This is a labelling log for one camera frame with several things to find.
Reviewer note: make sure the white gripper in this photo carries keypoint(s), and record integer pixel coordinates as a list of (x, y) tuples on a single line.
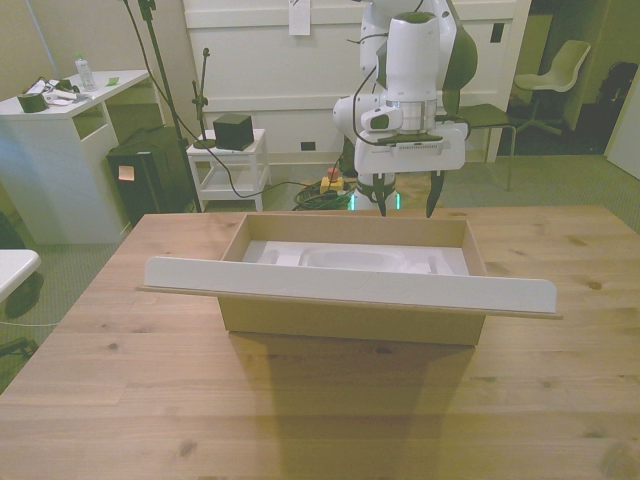
[(410, 160)]

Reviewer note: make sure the robot base with green lights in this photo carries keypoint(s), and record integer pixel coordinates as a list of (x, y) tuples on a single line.
[(367, 200)]

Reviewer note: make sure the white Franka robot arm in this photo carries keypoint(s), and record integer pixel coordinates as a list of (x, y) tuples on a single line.
[(410, 65)]

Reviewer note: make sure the brown cardboard box with lid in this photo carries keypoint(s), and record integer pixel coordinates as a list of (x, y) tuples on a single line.
[(350, 310)]

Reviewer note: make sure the yellow emergency stop button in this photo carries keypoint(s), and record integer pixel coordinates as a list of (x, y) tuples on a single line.
[(333, 181)]

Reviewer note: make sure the white foam insert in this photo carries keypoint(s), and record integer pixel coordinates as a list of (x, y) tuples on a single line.
[(345, 260)]

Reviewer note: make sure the dark seat metal chair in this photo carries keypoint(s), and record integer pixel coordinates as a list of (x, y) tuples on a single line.
[(482, 116)]

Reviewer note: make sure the white panelled cabinet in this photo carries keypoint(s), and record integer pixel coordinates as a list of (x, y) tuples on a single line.
[(280, 80)]

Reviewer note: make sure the white small side table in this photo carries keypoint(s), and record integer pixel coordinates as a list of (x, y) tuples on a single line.
[(230, 170)]

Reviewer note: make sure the black cube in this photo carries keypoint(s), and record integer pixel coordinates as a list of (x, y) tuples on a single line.
[(232, 131)]

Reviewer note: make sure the white swivel chair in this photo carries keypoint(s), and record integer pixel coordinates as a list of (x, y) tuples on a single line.
[(555, 75)]

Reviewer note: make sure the white paper sheet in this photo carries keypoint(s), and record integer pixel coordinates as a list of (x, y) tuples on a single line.
[(299, 17)]

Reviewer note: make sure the black bag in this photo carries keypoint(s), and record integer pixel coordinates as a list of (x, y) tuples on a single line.
[(616, 100)]

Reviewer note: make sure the short black stand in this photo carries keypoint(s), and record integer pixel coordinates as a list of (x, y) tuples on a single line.
[(202, 100)]

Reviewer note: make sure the black cabinet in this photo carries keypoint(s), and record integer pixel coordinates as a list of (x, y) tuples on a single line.
[(150, 175)]

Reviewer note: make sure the tall black tripod stand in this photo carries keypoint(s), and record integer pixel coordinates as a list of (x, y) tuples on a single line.
[(165, 75)]

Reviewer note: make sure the orange sticky note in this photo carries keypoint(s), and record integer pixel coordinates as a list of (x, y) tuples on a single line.
[(126, 173)]

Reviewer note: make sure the green sticky note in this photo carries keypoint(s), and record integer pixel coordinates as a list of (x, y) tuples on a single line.
[(113, 80)]

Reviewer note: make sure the clear plastic water bottle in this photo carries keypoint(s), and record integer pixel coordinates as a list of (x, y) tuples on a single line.
[(86, 72)]

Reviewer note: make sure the white handheld device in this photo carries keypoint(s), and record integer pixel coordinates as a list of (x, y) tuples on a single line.
[(60, 95)]

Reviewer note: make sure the white desk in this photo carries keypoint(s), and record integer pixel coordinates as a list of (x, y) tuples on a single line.
[(45, 150)]

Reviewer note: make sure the white rounded table top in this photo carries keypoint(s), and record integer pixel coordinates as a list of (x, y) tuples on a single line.
[(15, 270)]

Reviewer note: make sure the black wall outlet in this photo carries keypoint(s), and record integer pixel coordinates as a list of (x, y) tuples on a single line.
[(308, 146)]

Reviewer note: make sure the black wall switch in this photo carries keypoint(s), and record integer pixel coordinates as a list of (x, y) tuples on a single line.
[(497, 32)]

